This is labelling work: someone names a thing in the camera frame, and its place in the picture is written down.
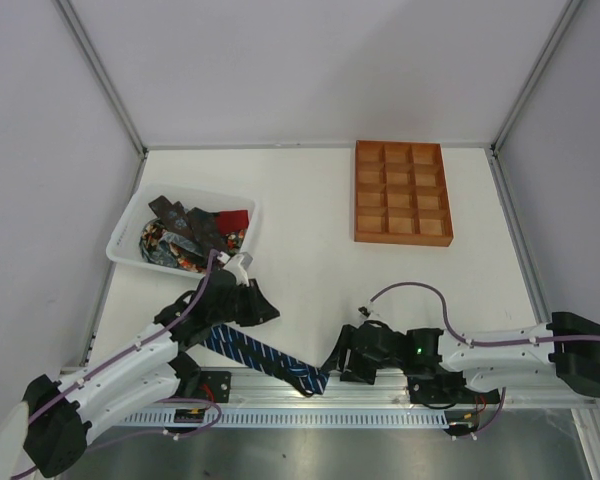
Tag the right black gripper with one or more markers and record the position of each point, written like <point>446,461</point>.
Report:
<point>358,353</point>

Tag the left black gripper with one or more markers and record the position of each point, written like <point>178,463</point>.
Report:
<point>250,306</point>

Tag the navy blue striped tie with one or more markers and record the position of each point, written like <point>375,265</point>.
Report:
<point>306,379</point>

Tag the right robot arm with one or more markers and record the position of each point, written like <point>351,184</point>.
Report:
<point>446,369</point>

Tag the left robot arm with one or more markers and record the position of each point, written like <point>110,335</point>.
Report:
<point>68,414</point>

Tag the red tie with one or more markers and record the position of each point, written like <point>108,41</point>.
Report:
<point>231,221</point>

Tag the brown patterned tie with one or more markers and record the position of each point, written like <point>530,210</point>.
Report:
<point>190,225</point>

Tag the floral multicolour tie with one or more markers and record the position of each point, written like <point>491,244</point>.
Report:
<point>162,247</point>

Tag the orange compartment tray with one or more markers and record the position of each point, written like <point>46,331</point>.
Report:
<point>401,194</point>

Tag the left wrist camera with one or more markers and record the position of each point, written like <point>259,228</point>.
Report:
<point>238,266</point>

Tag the aluminium front rail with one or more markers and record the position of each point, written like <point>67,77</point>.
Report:
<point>250,389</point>

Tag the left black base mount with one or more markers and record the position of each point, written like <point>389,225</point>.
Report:
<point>210,385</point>

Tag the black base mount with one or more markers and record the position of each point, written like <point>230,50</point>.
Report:
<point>210,385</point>
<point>438,393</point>

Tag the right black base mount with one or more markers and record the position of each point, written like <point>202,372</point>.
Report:
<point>438,393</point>

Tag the white slotted cable duct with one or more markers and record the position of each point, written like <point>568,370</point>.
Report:
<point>172,417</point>

